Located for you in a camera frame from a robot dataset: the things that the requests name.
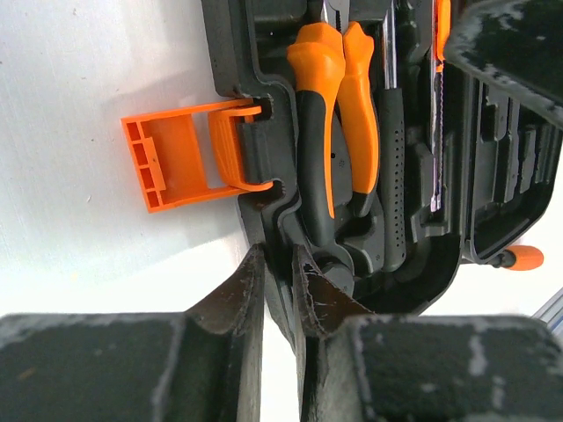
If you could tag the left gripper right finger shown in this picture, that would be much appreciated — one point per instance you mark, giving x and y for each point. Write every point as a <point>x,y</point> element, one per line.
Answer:
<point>354,365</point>

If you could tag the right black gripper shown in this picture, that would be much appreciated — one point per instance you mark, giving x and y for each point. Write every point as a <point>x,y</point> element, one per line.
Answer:
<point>515,46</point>

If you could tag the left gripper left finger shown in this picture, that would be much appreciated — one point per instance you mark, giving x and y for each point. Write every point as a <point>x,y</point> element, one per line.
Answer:
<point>202,364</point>

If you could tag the orange handle needle-nose pliers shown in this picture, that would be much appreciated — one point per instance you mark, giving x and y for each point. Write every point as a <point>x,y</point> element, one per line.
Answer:
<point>330,59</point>

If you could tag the orange handle screwdriver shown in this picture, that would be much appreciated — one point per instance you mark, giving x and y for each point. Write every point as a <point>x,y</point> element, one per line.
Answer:
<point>518,258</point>

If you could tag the black handle claw hammer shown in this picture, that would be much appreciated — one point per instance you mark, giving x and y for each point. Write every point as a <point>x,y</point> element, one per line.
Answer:
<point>392,131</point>

